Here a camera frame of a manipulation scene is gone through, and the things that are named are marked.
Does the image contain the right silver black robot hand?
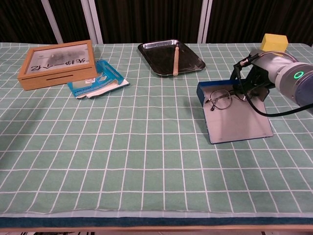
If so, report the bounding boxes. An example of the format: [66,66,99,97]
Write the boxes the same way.
[229,47,298,102]

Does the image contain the blue tray with pink liner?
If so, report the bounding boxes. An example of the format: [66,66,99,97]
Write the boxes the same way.
[197,80,274,144]

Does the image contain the thin-framed eyeglasses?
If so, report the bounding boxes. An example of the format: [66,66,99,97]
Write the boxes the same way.
[204,89,247,111]

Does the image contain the yellow foam cube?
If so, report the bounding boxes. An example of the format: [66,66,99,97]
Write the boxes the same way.
[261,33,289,52]

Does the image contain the wooden stick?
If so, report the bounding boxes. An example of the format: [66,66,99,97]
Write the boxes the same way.
[172,45,180,76]

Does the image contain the steel rectangular tray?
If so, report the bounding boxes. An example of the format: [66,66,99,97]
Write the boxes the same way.
[137,38,206,77]

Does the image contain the dark pleated curtain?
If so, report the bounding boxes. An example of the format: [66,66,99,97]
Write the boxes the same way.
[0,0,313,47]

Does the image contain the flattened blue white carton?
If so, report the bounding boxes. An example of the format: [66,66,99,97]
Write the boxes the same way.
[67,59,130,100]

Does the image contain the green checked tablecloth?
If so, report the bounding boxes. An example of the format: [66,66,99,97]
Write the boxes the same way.
[0,42,313,218]

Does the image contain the dark teal table mat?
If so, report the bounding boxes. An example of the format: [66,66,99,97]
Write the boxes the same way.
[0,215,313,228]

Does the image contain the wooden glass-lid box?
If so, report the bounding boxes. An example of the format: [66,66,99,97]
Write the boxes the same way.
[17,40,98,91]

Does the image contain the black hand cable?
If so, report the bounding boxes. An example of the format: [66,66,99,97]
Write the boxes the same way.
[233,55,313,117]

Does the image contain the double white partition post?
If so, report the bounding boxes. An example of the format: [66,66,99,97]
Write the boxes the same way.
[80,0,103,45]

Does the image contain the slim white partition post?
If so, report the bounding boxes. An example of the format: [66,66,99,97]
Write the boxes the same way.
[41,0,64,44]

